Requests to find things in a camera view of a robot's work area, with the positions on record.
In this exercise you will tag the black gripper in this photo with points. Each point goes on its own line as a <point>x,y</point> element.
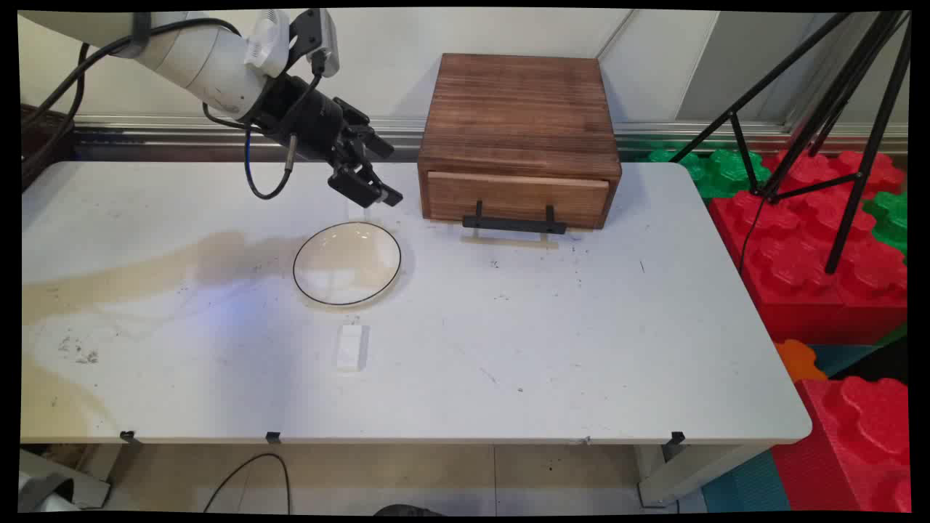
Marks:
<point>305,116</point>

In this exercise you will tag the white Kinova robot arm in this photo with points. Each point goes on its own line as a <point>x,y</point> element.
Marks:
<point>196,58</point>

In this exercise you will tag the small white block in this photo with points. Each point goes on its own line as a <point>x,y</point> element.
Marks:
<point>354,213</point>

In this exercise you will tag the white plate with black rim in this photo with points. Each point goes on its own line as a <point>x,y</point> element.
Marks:
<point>346,265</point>

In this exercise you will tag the brown wooden drawer cabinet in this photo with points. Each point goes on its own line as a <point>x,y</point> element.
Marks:
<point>519,109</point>

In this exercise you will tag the beige tape strip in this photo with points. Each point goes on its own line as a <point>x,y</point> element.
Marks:
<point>508,242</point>

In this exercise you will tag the white rectangular rest block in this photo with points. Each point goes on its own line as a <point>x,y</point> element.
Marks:
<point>351,349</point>

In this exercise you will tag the dark wicker basket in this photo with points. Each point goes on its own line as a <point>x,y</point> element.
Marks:
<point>36,120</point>

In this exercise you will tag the dark round object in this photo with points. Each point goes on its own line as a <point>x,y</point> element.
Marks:
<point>407,511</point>

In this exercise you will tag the green foam block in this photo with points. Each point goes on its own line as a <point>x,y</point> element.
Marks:
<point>890,218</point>
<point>719,167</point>

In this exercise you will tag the large red foam block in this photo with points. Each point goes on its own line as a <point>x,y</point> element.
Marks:
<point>799,247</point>

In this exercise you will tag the white table leg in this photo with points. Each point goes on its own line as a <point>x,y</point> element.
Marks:
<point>676,479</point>

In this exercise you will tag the orange foam block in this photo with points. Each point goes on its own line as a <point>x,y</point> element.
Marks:
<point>798,361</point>

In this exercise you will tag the teal foam mat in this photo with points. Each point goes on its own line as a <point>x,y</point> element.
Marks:
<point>748,483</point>

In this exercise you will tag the black tripod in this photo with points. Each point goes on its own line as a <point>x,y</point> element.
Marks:
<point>870,145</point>

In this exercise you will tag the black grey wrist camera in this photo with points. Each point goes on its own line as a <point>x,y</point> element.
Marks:
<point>320,36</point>

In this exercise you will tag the white ribbed camera mount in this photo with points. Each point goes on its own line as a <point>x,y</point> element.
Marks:
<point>267,40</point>

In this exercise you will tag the aluminium wall rail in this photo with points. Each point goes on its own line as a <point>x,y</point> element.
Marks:
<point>654,133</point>

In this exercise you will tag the grey metal bracket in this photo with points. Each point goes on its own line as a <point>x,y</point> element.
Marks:
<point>51,483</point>

